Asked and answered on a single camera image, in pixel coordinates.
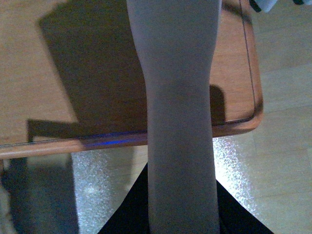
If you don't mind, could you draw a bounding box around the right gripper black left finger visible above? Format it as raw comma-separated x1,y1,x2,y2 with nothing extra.
99,165,150,234

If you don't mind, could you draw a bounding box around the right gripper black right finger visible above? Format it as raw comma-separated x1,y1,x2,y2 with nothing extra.
216,182,272,234

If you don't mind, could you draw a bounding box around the pink handled dark bristle brush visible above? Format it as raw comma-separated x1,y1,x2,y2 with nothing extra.
127,0,221,234

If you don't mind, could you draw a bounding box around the wooden nightstand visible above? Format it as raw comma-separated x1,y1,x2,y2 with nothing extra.
0,0,263,234

